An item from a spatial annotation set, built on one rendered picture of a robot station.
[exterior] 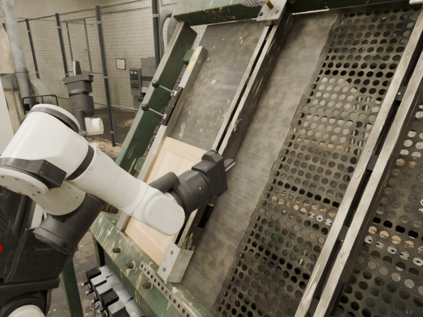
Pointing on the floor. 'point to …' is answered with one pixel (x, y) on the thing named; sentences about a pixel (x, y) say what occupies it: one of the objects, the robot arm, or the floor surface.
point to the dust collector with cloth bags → (19, 86)
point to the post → (71, 291)
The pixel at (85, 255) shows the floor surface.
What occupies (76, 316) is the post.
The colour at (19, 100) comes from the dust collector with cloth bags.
